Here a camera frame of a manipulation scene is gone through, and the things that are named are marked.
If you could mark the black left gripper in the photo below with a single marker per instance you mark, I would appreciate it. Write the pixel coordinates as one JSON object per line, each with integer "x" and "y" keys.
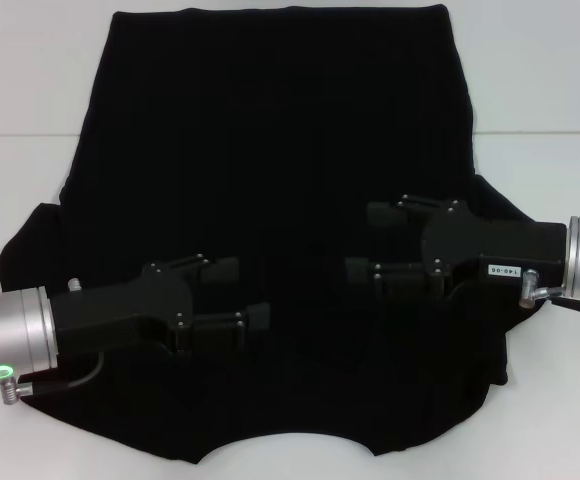
{"x": 115, "y": 320}

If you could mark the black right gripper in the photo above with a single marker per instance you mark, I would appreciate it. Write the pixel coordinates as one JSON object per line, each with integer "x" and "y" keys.
{"x": 500, "y": 245}

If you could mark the left robot arm silver white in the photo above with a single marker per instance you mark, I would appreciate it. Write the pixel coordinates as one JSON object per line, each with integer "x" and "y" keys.
{"x": 15, "y": 330}

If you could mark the black T-shirt with white print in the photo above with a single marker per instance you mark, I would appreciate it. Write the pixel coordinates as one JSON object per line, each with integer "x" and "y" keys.
{"x": 270, "y": 125}

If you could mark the left gripper silver connector stub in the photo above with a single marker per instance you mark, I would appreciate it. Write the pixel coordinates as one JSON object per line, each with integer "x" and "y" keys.
{"x": 75, "y": 285}

